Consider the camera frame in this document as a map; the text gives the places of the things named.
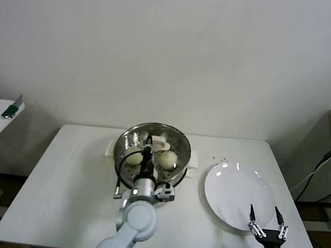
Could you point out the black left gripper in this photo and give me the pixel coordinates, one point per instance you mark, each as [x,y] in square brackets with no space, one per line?
[147,162]

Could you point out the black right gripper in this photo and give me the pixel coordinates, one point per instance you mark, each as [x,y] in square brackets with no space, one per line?
[272,239]

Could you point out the round glass lid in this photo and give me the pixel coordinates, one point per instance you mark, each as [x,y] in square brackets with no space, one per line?
[161,145]

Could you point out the white steamed baozi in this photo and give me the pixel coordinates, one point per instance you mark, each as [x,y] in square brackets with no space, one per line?
[167,159]
[132,157]

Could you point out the stainless steel steamer basket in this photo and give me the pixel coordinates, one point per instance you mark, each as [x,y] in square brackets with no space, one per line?
[179,177]

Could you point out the white round plate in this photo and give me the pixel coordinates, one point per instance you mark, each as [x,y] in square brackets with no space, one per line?
[229,190]

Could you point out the small dark crumbs cluster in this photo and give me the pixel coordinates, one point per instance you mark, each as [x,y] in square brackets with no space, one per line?
[224,159]

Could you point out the green flat object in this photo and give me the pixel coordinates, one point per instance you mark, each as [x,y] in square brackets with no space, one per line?
[10,111]

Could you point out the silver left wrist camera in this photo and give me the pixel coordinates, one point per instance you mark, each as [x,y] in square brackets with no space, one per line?
[165,192]

